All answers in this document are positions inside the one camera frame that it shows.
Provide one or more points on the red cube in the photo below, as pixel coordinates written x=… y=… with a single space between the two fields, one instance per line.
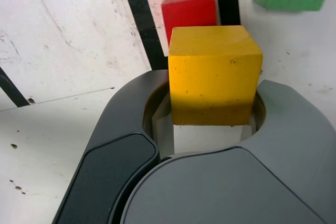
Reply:
x=189 y=11

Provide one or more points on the black tape square outline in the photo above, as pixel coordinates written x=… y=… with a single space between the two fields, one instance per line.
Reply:
x=136 y=11

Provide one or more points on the yellow cube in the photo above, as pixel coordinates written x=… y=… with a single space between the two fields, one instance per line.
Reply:
x=215 y=77

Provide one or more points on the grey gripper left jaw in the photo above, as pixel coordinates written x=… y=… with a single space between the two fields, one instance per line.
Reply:
x=110 y=161

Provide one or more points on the black tape strip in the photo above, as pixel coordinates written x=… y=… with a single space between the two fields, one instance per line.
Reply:
x=13 y=90

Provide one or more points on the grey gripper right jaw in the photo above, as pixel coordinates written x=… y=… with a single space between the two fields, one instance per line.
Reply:
x=296 y=140

